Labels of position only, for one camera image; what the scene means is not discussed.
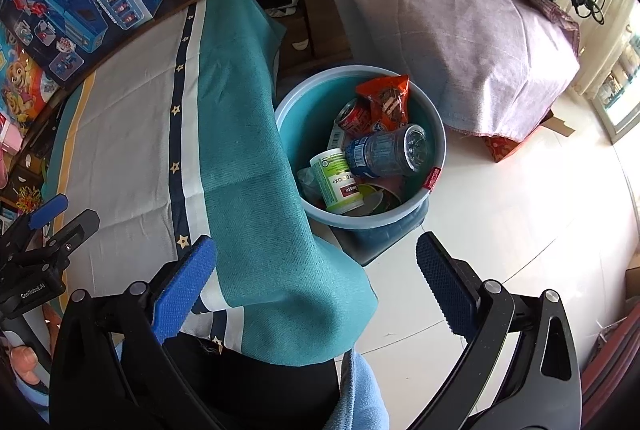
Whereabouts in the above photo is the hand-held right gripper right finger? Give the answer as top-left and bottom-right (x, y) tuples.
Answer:
(415, 231), (583, 430)

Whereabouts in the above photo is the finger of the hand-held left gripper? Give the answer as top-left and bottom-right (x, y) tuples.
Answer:
(0, 193), (69, 256)
(45, 209), (101, 263)

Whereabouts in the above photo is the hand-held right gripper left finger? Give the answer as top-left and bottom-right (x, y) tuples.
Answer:
(50, 234), (221, 430)

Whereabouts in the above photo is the clear bottle blue label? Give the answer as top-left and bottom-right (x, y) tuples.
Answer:
(342, 123), (435, 178)

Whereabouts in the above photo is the white bottle green label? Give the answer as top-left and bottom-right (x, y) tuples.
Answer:
(309, 147), (365, 215)

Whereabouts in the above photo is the red cola can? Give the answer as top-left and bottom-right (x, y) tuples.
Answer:
(336, 98), (373, 133)

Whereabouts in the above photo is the orange snack wrapper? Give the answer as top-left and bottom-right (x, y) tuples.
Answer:
(355, 74), (412, 131)

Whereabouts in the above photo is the blue plastic bucket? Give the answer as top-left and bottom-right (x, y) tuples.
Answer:
(274, 65), (447, 266)

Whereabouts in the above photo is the person's left hand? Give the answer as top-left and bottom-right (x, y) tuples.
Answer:
(9, 344), (53, 386)

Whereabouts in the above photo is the multicoloured toy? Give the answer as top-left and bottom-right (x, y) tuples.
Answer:
(15, 187), (44, 214)

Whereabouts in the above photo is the pink toy box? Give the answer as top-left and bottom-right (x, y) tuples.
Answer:
(0, 110), (24, 177)

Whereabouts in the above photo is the colourful cartoon puppy box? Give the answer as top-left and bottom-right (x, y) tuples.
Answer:
(0, 25), (66, 131)

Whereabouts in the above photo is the light blue towel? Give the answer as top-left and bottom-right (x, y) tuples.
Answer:
(322, 350), (392, 430)

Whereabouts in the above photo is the teal printed tablecloth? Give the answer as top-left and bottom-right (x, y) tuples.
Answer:
(40, 0), (378, 368)

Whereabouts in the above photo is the red patterned box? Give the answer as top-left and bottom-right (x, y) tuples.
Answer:
(482, 135), (522, 164)

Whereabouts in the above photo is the brown cardboard piece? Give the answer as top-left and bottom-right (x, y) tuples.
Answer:
(542, 110), (577, 137)

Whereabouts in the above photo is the glass door frame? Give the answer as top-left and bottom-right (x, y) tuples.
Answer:
(584, 0), (640, 144)

